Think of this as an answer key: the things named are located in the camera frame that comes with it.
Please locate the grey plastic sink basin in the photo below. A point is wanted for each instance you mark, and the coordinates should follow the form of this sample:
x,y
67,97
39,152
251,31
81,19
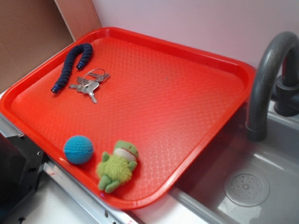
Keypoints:
x,y
238,181

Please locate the silver key bunch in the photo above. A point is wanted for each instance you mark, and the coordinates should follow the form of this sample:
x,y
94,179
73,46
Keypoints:
x,y
90,82

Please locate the green plush frog toy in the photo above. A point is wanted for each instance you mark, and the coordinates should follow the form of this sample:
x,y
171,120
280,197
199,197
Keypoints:
x,y
116,169

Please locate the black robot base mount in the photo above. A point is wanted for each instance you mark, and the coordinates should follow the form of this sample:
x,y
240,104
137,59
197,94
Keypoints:
x,y
21,164

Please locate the grey curved faucet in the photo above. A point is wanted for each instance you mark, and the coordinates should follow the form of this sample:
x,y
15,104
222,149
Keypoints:
x,y
277,79

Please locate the red plastic tray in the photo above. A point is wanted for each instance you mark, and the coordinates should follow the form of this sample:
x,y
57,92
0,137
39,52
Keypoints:
x,y
167,99

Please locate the blue dimpled ball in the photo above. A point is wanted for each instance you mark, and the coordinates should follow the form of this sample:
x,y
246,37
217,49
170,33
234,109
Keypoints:
x,y
78,150

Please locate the brown cardboard panel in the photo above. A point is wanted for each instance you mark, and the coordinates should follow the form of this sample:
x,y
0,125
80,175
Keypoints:
x,y
32,31

